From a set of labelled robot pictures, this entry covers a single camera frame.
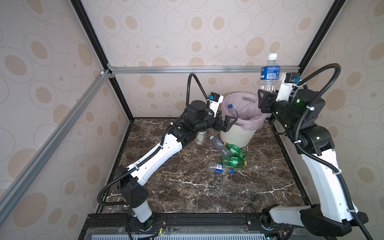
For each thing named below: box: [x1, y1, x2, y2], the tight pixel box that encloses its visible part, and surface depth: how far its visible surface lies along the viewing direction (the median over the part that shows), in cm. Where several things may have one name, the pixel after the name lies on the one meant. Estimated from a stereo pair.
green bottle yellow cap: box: [221, 156, 248, 168], surface depth 93 cm
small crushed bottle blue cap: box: [208, 161, 235, 175], surface depth 91 cm
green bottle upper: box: [223, 142, 247, 159], surface depth 99 cm
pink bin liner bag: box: [222, 92, 266, 130], surface depth 97 cm
